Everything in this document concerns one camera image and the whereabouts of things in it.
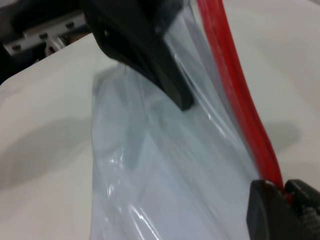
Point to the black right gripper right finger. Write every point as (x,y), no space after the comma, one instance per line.
(307,215)

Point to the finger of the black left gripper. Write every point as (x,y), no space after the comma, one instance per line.
(130,37)
(172,15)

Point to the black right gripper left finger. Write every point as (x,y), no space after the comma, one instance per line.
(267,215)

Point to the clear plastic bag red zipper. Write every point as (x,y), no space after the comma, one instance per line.
(232,75)

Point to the aluminium frame with screws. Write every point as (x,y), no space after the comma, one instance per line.
(37,35)

